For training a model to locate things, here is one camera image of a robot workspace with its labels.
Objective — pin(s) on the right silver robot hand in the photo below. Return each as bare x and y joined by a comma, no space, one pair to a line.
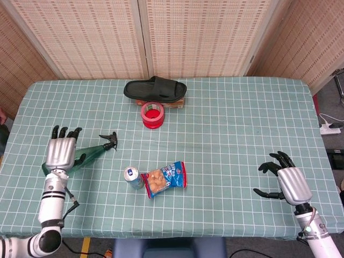
293,185

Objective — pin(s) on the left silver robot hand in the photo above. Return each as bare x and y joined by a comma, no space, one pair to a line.
60,151

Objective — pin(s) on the green spray bottle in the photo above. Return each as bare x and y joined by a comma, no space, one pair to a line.
92,153

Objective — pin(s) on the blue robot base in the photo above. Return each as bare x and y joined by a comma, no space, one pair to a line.
169,248

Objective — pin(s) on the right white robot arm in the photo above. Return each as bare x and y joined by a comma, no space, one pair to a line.
315,231

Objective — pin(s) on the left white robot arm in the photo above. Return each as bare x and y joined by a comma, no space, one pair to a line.
45,215

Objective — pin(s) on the black electronic device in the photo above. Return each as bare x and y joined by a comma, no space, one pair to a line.
337,160

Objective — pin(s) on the white power strip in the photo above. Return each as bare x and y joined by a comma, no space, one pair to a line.
329,130

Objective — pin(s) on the blue drink can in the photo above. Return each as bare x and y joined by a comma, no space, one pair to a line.
133,177

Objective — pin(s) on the green checkered tablecloth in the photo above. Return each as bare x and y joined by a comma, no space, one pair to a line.
215,150

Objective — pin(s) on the red plastic cup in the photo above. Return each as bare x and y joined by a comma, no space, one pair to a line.
153,124

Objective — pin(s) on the red tape roll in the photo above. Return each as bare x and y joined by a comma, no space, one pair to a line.
152,113

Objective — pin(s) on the blue snack bag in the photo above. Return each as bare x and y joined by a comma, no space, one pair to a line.
164,178

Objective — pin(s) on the black slide sandal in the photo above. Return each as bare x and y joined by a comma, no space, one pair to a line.
155,88

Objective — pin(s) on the metal chair leg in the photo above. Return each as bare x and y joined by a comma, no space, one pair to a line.
339,80

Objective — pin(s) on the orange cardboard box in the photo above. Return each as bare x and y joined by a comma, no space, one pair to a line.
174,104

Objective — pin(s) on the bamboo folding screen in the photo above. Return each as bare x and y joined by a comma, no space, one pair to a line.
172,37

